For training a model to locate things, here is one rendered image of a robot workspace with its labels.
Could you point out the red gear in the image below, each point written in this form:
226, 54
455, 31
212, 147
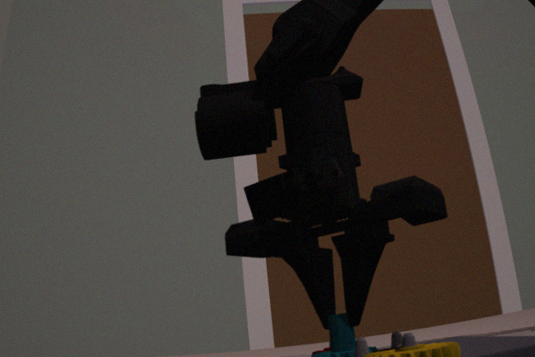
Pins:
319, 351

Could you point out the teal gear with hub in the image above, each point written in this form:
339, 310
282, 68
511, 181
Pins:
342, 337

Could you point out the yellow gear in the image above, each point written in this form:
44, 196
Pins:
451, 349

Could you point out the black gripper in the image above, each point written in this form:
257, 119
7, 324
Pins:
366, 229

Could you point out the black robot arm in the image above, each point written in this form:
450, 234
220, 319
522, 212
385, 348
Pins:
294, 74

